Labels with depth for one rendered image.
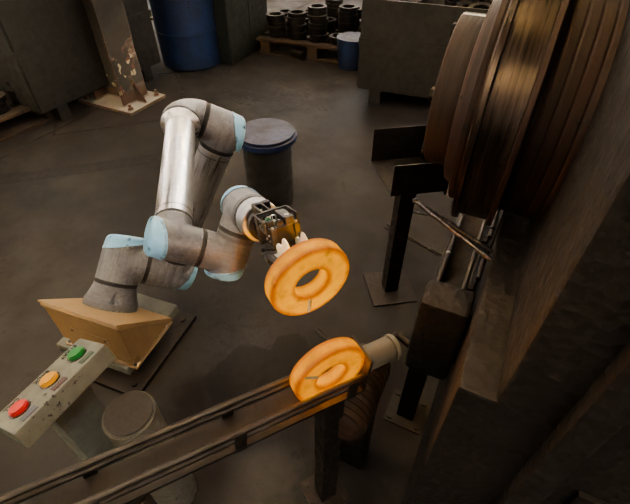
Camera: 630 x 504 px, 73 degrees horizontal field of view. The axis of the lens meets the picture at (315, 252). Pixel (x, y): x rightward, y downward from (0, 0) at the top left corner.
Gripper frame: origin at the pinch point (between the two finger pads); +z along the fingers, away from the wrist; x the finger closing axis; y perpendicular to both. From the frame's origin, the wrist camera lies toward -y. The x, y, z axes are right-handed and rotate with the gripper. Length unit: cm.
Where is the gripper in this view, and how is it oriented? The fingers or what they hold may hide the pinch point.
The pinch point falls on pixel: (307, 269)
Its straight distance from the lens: 75.1
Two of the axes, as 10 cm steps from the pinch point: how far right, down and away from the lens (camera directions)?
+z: 4.6, 3.7, -8.1
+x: 8.8, -3.3, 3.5
